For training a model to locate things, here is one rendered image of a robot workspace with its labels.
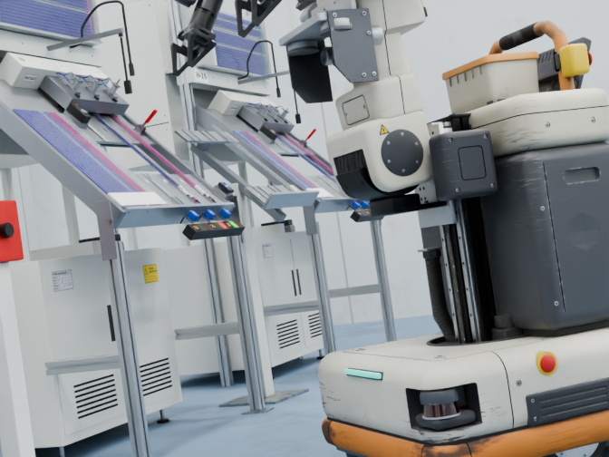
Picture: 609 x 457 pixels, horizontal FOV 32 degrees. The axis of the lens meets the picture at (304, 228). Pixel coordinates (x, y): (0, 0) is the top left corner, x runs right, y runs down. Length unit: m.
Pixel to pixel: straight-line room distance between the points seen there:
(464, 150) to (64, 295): 1.50
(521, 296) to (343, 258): 4.59
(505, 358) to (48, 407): 1.56
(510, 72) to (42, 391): 1.69
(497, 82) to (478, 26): 4.23
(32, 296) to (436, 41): 4.07
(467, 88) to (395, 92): 0.28
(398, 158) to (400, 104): 0.12
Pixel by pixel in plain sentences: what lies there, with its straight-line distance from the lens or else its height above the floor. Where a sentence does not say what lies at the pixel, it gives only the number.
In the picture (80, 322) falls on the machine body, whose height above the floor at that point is 0.41.
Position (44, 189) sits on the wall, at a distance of 8.06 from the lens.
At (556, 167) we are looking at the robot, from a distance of 2.35.
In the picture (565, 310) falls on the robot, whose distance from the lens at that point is 2.34.
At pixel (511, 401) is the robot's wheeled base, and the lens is 2.23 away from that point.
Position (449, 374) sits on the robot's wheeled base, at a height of 0.26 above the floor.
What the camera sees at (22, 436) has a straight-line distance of 2.88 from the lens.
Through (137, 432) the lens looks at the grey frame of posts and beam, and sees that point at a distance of 3.09.
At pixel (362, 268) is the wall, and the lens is 6.90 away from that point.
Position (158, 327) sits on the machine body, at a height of 0.34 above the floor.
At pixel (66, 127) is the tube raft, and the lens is 3.45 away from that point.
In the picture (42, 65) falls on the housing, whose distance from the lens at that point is 3.64.
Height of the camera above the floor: 0.56
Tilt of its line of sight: 1 degrees up
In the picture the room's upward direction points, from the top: 8 degrees counter-clockwise
